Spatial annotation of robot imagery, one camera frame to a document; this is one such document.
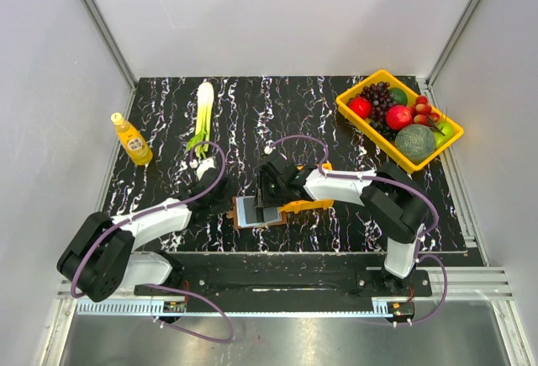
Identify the purple cable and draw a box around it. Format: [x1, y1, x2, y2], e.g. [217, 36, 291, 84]
[264, 134, 449, 327]
[69, 141, 235, 344]

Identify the green apple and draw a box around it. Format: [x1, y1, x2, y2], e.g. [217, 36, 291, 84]
[434, 122, 455, 150]

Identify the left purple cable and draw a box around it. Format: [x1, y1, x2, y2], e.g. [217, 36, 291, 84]
[69, 141, 235, 344]

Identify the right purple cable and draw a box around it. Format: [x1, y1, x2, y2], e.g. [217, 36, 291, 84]
[264, 134, 449, 327]

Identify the dark purple grape bunch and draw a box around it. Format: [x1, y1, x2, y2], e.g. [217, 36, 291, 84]
[359, 82, 398, 141]

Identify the brown leather card holder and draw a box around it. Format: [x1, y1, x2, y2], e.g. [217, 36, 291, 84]
[226, 196, 287, 230]

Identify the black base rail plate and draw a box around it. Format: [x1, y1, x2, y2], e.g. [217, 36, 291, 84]
[134, 252, 434, 300]

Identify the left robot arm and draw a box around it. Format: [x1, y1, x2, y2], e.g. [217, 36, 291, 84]
[56, 170, 238, 303]

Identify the small orange plastic bin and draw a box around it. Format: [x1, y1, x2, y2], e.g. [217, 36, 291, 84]
[277, 165, 334, 214]

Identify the red lychee cluster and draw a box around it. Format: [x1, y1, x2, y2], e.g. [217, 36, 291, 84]
[410, 95, 440, 125]

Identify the yellow juice bottle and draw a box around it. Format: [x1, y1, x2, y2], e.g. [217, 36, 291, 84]
[110, 113, 153, 166]

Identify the red apple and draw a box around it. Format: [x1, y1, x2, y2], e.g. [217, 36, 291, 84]
[348, 97, 372, 119]

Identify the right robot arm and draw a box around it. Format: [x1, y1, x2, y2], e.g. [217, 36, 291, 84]
[256, 152, 436, 295]

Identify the striped edge credit card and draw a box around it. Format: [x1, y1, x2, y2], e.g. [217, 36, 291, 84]
[245, 207, 281, 224]

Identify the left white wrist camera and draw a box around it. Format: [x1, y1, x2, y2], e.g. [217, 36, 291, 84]
[189, 157, 216, 180]

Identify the dark green avocado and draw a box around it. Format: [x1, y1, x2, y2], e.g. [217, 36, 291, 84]
[388, 88, 408, 106]

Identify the red pomegranate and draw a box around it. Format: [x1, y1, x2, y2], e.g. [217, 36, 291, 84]
[385, 105, 414, 130]

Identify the green netted melon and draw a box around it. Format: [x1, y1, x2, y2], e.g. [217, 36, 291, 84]
[394, 124, 435, 164]

